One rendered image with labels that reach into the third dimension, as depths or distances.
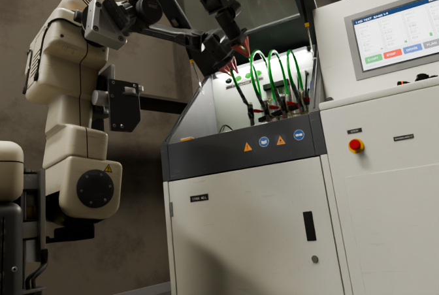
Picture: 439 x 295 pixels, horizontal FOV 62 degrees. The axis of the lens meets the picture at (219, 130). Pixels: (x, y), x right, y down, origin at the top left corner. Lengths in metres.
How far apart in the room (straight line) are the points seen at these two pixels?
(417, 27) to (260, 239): 1.08
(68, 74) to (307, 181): 0.87
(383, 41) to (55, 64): 1.28
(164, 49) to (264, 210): 3.21
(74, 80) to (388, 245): 1.09
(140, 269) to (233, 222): 2.31
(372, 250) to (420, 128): 0.43
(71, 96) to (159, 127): 2.86
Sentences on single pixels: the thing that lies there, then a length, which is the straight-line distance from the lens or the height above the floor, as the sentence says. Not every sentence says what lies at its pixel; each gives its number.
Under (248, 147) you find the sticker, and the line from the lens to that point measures 1.45.
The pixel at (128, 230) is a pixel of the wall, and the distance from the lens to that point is 3.62.
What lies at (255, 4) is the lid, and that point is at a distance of 1.97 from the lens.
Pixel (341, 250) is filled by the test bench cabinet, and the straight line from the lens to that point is 1.36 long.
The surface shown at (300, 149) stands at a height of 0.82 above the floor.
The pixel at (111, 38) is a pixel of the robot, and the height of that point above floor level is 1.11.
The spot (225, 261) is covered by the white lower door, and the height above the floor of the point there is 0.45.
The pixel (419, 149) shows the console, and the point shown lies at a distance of 1.35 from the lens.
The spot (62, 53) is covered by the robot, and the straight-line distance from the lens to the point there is 1.15.
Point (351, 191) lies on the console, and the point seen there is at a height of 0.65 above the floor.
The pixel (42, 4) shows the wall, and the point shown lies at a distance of 3.95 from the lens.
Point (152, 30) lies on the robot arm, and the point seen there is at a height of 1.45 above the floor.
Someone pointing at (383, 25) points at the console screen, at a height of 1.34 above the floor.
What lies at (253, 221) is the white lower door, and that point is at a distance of 1.43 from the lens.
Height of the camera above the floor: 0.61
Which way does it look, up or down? 13 degrees up
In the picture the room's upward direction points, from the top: 7 degrees counter-clockwise
